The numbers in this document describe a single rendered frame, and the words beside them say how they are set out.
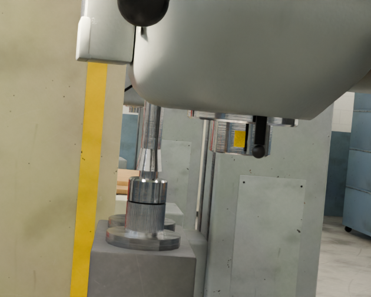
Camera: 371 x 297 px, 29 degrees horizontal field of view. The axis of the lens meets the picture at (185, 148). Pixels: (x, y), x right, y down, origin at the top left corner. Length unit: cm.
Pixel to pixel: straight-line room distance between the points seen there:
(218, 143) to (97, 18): 13
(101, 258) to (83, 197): 147
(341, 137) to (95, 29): 990
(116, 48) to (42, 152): 175
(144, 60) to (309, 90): 12
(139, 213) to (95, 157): 143
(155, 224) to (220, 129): 33
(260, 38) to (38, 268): 190
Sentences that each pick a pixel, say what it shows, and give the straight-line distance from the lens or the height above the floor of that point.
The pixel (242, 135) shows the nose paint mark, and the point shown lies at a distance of 54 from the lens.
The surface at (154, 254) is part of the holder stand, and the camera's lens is 82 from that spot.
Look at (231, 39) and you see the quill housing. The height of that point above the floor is 136.
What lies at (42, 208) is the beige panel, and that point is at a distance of 228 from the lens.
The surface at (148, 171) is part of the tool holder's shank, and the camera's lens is 85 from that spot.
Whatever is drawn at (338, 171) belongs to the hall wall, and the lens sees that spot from 1040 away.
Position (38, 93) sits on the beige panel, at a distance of 226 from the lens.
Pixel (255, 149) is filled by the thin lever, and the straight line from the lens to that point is 51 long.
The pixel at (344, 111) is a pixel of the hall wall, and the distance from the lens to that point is 1039.
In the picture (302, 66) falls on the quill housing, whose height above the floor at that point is 135.
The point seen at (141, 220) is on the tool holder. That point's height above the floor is 118.
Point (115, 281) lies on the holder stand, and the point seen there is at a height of 111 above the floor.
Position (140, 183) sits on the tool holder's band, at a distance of 84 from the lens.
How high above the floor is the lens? 131
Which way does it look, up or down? 3 degrees down
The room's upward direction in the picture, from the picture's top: 5 degrees clockwise
